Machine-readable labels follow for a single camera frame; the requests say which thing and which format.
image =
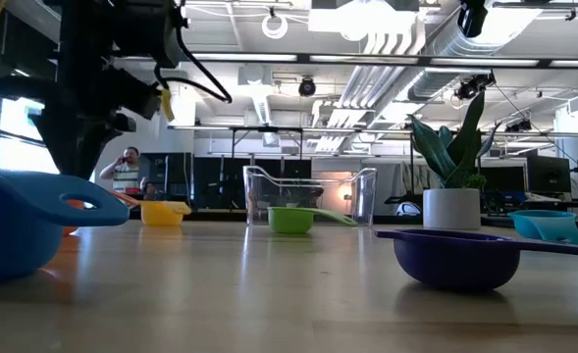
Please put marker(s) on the black computer monitor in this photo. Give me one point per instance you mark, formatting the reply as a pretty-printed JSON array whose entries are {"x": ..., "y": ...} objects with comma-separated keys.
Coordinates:
[{"x": 548, "y": 174}]

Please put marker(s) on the teal measuring cup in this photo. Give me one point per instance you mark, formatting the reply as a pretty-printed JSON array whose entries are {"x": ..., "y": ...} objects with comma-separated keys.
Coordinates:
[{"x": 543, "y": 225}]

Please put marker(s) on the blue measuring cup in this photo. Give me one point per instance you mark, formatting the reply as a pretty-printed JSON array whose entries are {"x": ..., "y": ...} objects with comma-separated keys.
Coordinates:
[{"x": 14, "y": 235}]

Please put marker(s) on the yellow measuring cup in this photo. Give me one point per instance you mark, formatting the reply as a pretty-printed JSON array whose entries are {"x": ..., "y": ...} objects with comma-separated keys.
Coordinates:
[{"x": 161, "y": 215}]

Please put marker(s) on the clear plastic basket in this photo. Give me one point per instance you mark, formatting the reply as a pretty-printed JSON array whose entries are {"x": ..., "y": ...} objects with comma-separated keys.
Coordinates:
[{"x": 362, "y": 196}]

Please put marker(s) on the black metal rack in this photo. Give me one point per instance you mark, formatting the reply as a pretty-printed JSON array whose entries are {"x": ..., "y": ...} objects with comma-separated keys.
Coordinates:
[{"x": 269, "y": 129}]

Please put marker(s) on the black ceiling spotlight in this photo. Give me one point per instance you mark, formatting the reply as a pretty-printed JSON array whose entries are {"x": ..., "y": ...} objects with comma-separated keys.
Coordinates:
[{"x": 467, "y": 90}]

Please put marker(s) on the white and black ball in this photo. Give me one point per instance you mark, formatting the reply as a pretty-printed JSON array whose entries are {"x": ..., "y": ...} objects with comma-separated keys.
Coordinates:
[{"x": 408, "y": 210}]

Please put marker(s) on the black overhead camera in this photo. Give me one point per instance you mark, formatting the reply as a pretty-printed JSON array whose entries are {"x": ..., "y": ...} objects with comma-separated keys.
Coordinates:
[{"x": 472, "y": 19}]

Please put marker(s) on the black frame bar with lights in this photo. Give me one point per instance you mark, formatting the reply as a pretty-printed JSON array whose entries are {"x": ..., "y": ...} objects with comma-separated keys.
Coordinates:
[{"x": 423, "y": 61}]

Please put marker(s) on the person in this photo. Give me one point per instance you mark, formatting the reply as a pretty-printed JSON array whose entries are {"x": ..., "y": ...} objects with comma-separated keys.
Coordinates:
[{"x": 124, "y": 179}]

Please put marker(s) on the red measuring cup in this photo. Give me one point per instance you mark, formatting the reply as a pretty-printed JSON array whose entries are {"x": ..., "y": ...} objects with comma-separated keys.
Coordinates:
[{"x": 71, "y": 229}]

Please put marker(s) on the green measuring cup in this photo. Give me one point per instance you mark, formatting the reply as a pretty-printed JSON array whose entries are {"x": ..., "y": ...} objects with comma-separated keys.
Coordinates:
[{"x": 288, "y": 220}]

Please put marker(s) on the purple measuring cup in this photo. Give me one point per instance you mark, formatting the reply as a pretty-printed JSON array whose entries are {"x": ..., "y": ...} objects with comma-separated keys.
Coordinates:
[{"x": 455, "y": 265}]

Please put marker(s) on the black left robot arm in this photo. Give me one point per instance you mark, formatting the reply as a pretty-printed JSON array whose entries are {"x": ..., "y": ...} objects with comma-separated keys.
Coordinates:
[{"x": 97, "y": 29}]

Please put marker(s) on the green leafy plant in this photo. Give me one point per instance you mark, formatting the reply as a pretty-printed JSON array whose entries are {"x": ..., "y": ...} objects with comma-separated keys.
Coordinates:
[{"x": 457, "y": 147}]

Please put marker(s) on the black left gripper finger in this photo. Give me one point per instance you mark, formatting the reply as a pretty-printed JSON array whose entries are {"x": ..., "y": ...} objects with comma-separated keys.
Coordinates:
[
  {"x": 70, "y": 147},
  {"x": 117, "y": 126}
]

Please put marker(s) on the black ceiling dome camera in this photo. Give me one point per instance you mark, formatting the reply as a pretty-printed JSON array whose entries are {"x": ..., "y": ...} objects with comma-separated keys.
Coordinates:
[{"x": 307, "y": 87}]

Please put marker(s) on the white plant pot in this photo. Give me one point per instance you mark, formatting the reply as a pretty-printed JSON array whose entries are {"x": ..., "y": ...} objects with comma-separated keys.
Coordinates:
[{"x": 450, "y": 208}]

